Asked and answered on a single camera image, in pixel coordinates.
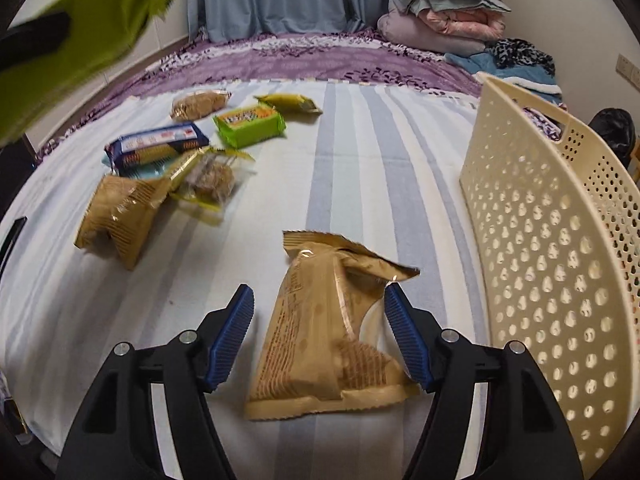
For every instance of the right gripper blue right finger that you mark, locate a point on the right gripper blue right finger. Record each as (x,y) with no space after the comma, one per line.
(413,330)

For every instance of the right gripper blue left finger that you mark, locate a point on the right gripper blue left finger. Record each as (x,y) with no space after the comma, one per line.
(225,330)

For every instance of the tan snack bag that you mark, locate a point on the tan snack bag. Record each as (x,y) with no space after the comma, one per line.
(123,210)
(321,353)

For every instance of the clear brown cookie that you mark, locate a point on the clear brown cookie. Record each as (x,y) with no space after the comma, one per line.
(208,178)

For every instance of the blue biscuit package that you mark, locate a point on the blue biscuit package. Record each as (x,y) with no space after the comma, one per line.
(142,148)

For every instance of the small green snack box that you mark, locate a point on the small green snack box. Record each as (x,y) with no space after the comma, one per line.
(247,126)

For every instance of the large green snack package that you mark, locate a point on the large green snack package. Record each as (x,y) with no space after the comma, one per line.
(48,57)

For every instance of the blue striped blanket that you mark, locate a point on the blue striped blanket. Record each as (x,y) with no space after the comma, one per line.
(257,276)

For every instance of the cream perforated plastic basket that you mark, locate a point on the cream perforated plastic basket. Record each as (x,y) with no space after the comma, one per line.
(556,221)

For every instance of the clear bag of crackers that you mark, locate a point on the clear bag of crackers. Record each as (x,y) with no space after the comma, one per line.
(198,105)

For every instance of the small olive yellow packet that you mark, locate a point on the small olive yellow packet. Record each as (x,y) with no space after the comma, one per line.
(289,103)

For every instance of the purple floral bedsheet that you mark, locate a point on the purple floral bedsheet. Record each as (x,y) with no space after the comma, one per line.
(361,58)

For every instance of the blue and leopard clothes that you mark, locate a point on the blue and leopard clothes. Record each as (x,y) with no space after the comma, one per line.
(516,61)

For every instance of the black bag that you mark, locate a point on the black bag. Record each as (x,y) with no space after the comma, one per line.
(616,128)

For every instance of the stack of folded quilts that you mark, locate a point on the stack of folded quilts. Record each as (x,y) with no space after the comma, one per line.
(462,27)

